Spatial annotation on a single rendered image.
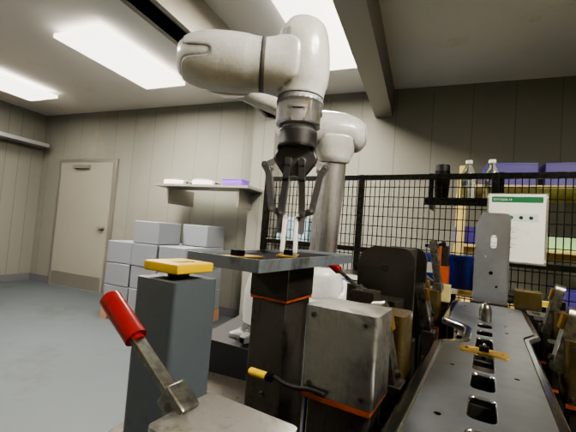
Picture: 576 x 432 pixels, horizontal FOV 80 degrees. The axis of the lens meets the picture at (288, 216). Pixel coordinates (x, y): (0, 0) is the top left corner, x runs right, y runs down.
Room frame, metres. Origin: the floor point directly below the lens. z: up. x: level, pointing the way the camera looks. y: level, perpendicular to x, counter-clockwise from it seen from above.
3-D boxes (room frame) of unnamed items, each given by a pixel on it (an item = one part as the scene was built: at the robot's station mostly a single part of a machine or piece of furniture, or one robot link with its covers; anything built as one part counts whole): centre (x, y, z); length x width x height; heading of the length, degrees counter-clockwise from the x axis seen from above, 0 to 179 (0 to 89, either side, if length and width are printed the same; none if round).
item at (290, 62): (0.65, 0.01, 1.54); 0.13 x 0.11 x 0.16; 92
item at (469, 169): (1.69, -0.88, 1.53); 0.07 x 0.07 x 0.20
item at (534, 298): (1.26, -0.89, 0.88); 0.08 x 0.08 x 0.36; 60
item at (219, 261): (0.66, 0.00, 1.16); 0.37 x 0.14 x 0.02; 150
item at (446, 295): (1.22, -0.57, 0.88); 0.04 x 0.04 x 0.37; 60
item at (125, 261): (4.35, 1.48, 0.60); 1.17 x 0.78 x 1.20; 69
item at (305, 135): (0.66, -0.01, 1.36); 0.08 x 0.07 x 0.09; 85
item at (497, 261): (1.31, -0.79, 1.17); 0.12 x 0.01 x 0.34; 60
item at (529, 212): (1.51, -1.01, 1.30); 0.23 x 0.02 x 0.31; 60
